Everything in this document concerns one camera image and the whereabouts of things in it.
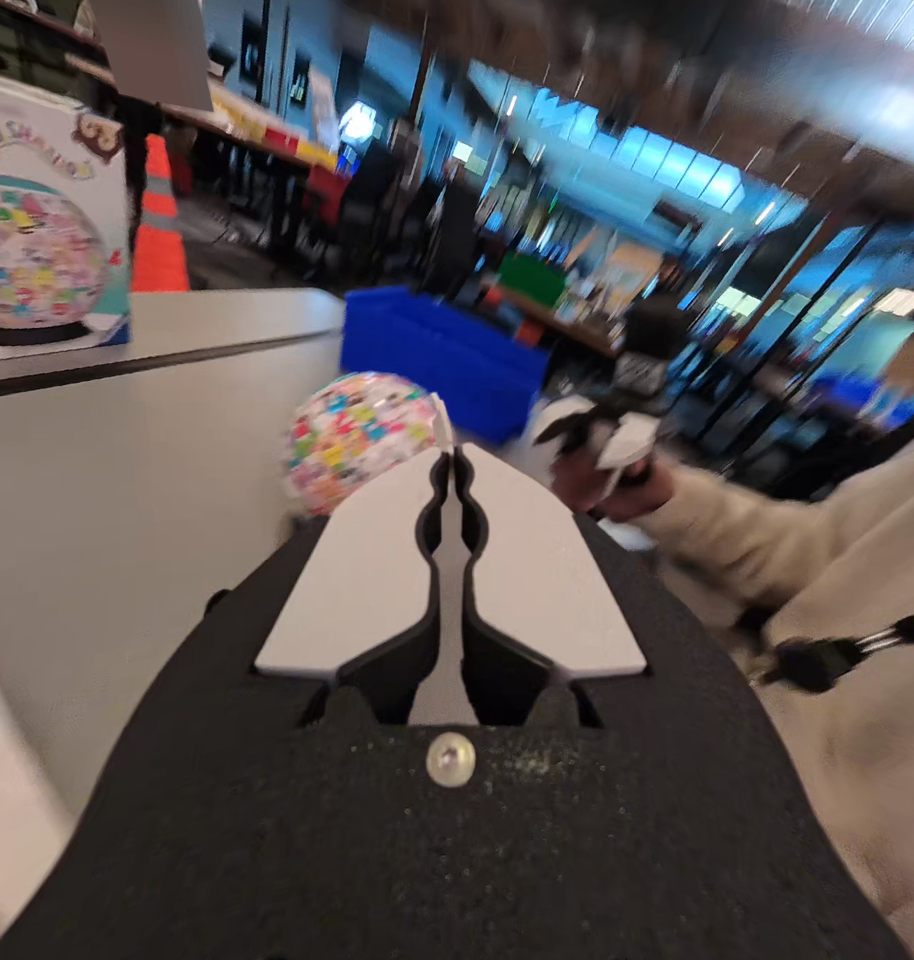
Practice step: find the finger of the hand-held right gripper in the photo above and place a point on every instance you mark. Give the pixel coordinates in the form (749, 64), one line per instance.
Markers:
(629, 442)
(558, 416)

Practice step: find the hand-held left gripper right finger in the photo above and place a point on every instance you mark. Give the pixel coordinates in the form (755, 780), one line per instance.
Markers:
(547, 592)

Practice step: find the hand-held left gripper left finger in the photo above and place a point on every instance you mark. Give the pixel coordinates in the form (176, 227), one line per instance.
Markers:
(352, 592)

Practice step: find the colourful puzzle ball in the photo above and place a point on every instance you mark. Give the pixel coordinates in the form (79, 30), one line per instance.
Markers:
(352, 442)

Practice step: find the person's right forearm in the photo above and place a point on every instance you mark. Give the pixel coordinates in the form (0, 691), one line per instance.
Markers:
(741, 540)

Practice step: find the puzzle ball box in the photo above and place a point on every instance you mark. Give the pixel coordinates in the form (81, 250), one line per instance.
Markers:
(44, 225)

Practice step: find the long wooden table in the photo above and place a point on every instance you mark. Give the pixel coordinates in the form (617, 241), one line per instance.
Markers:
(577, 330)

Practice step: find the stacked blue plastic bins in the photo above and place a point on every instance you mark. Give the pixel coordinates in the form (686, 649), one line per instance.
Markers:
(442, 352)

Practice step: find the green plastic crates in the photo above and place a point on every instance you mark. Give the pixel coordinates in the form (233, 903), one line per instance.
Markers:
(532, 277)

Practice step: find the black badge reel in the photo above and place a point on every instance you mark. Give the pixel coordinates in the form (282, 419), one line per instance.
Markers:
(809, 664)

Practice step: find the person's beige sweatshirt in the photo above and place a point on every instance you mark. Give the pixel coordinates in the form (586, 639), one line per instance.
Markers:
(876, 750)

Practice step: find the orange traffic cone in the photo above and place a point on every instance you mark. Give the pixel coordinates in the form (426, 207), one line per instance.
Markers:
(159, 247)

